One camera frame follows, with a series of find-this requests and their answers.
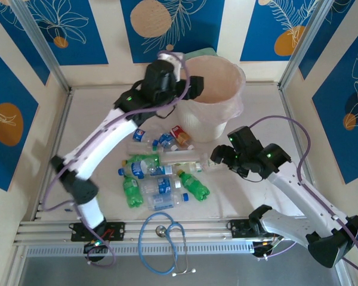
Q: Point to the light green plastic box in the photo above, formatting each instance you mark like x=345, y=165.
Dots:
x=203, y=52

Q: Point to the red-label amber drink bottle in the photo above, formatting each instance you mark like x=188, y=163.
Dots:
x=179, y=133

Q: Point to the clear pink bin liner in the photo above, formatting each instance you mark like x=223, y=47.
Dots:
x=237, y=104

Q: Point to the aluminium frame post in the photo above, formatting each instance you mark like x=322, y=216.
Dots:
x=308, y=44
x=43, y=44

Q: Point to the black controller board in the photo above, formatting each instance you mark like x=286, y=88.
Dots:
x=94, y=245
x=262, y=248

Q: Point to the aluminium table side rail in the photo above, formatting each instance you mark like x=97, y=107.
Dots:
x=290, y=113
x=57, y=140

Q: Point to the green plastic bottle yellow cap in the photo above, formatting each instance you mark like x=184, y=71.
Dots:
x=195, y=187
x=132, y=193
x=137, y=158

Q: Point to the clear bottle round logo label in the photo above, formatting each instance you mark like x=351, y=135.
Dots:
x=139, y=134

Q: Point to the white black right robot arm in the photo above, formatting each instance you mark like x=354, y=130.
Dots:
x=301, y=193

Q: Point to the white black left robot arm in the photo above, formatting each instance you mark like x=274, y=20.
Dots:
x=101, y=146

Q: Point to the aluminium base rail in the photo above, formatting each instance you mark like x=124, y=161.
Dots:
x=197, y=231

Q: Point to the clear bottle green neck band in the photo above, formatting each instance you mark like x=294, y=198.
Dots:
x=140, y=148

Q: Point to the cream waste bin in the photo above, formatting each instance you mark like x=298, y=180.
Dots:
x=203, y=128

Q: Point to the blue stethoscope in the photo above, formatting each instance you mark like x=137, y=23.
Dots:
x=160, y=230

